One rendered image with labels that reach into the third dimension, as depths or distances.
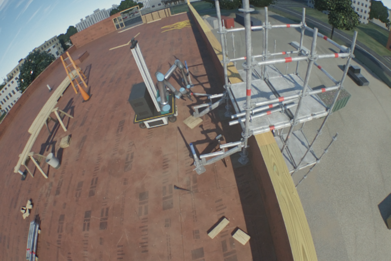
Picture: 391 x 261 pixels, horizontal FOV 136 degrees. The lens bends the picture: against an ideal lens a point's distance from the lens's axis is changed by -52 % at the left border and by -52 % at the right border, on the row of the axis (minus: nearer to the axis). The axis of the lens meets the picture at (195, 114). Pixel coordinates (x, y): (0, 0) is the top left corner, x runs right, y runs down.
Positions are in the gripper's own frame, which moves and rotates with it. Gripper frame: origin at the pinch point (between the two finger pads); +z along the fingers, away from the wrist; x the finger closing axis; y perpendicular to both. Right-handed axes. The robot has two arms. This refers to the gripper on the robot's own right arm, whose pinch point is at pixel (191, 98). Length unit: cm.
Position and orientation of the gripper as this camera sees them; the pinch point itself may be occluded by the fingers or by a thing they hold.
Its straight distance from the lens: 323.0
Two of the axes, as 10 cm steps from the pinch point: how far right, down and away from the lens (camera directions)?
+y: -8.0, 5.4, 2.4
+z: 5.2, 4.4, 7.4
